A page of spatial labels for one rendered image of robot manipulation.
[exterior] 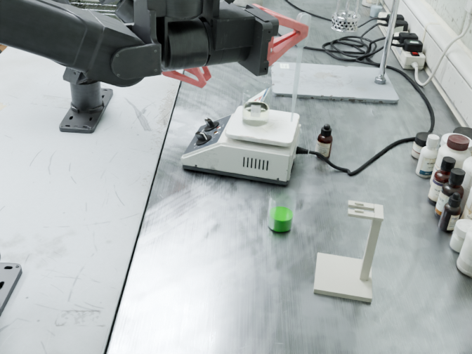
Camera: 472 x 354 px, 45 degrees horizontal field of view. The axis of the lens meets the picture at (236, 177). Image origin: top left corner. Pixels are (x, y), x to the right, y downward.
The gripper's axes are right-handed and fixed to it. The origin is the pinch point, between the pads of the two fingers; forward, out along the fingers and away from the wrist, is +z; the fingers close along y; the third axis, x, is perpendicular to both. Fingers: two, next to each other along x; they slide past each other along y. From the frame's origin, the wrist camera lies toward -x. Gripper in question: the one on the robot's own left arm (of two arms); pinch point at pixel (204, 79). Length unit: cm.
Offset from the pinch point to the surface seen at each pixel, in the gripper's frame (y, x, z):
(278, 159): -11.7, -5.0, 17.9
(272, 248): -28.8, -2.5, 23.4
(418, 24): 70, -23, 36
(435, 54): 52, -25, 40
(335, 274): -32.8, -9.4, 30.3
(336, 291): -36.2, -9.7, 30.7
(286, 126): -5.0, -7.6, 15.9
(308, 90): 29.9, -1.9, 21.3
